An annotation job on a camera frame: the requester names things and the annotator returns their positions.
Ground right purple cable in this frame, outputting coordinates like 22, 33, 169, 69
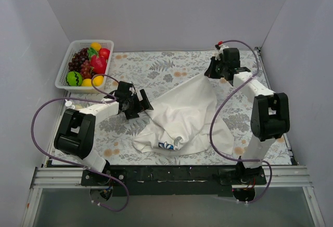
209, 39, 273, 205

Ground small round brooch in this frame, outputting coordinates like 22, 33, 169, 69
173, 136, 182, 150

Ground purple cable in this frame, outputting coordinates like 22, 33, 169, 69
31, 74, 130, 212
209, 39, 273, 205

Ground green toy watermelon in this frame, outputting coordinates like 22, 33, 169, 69
66, 71, 83, 86

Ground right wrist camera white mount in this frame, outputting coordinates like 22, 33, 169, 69
214, 42, 229, 60

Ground orange toy fruit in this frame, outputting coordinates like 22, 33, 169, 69
92, 75, 104, 86

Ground white t-shirt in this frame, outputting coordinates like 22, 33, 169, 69
132, 73, 235, 157

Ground yellow toy lemon top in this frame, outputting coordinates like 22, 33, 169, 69
90, 42, 102, 52

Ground red toy dragon fruit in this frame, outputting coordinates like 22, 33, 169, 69
90, 55, 107, 74

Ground red toy apple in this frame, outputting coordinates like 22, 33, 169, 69
98, 48, 110, 59

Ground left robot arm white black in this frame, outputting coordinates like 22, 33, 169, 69
54, 81, 153, 174

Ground floral patterned table mat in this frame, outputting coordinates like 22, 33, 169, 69
51, 51, 292, 166

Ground yellow toy lemon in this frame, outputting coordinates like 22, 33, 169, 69
90, 42, 102, 52
81, 79, 92, 87

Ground aluminium frame rail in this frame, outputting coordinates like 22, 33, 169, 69
30, 166, 313, 189

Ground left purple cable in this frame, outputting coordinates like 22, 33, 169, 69
31, 74, 130, 212

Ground yellow toy lemon bottom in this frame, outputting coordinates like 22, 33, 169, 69
81, 79, 92, 87

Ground white pump bottle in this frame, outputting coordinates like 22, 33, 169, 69
65, 99, 83, 110

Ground purple toy grapes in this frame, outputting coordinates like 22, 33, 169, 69
68, 48, 94, 79

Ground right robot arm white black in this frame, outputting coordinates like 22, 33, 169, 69
204, 43, 290, 183

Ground white plastic basket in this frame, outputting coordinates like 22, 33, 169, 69
55, 40, 114, 93

